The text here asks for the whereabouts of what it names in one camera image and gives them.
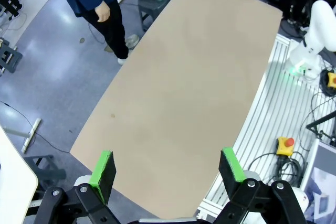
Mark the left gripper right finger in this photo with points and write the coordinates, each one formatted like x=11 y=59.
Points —
x=231 y=174

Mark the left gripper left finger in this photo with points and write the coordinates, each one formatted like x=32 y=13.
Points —
x=102 y=176

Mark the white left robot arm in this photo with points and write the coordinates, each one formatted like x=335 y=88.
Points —
x=302 y=201

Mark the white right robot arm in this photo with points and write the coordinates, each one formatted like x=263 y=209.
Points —
x=315 y=32

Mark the person's right hand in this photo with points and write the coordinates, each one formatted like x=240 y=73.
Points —
x=103 y=11

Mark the dark gray plastic stool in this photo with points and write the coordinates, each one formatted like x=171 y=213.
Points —
x=152 y=6
x=9 y=56
x=44 y=171

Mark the yellow emergency stop button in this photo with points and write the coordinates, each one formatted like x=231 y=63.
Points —
x=284 y=145
x=332 y=79

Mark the white slotted robot platform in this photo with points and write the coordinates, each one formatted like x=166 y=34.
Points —
x=267 y=108

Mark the gray equipment cabinet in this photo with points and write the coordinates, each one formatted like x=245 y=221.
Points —
x=323 y=182

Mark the black metal stand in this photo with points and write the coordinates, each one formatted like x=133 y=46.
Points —
x=321 y=121

